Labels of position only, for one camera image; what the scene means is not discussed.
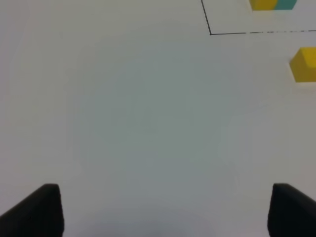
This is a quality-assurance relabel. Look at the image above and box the template yellow cube block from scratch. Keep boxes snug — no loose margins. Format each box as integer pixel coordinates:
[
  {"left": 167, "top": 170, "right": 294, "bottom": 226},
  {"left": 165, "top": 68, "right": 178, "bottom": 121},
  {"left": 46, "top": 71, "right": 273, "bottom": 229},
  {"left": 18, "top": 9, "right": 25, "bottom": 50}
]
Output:
[{"left": 249, "top": 0, "right": 278, "bottom": 11}]

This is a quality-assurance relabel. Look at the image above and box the template teal cube block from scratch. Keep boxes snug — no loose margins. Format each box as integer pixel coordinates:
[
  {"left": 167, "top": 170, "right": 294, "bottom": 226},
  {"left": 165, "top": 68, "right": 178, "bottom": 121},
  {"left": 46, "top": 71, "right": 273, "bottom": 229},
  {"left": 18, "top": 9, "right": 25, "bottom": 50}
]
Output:
[{"left": 274, "top": 0, "right": 297, "bottom": 10}]

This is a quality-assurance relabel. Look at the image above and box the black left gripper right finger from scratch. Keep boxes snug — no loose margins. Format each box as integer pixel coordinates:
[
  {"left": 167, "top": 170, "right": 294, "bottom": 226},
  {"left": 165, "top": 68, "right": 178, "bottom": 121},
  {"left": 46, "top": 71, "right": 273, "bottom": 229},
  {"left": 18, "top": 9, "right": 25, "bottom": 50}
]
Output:
[{"left": 267, "top": 183, "right": 316, "bottom": 237}]

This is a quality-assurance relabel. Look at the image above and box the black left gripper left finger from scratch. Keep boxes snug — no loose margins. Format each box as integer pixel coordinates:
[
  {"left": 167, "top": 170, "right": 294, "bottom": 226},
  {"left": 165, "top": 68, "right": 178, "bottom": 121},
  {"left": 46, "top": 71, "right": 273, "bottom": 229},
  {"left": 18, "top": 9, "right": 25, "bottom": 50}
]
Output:
[{"left": 0, "top": 184, "right": 64, "bottom": 237}]

